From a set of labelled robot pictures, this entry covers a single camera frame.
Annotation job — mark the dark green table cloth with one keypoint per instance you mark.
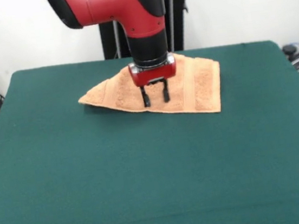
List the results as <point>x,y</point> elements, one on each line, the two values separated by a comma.
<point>65,182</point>

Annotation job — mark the tan terry towel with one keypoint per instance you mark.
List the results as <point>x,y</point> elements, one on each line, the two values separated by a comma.
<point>200,83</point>

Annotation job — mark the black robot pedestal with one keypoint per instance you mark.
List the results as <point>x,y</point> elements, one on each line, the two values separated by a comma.
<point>176,18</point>

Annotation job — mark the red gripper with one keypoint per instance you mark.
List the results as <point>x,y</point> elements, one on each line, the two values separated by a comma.
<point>153,74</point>

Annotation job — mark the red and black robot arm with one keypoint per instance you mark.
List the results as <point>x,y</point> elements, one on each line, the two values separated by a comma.
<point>114,4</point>

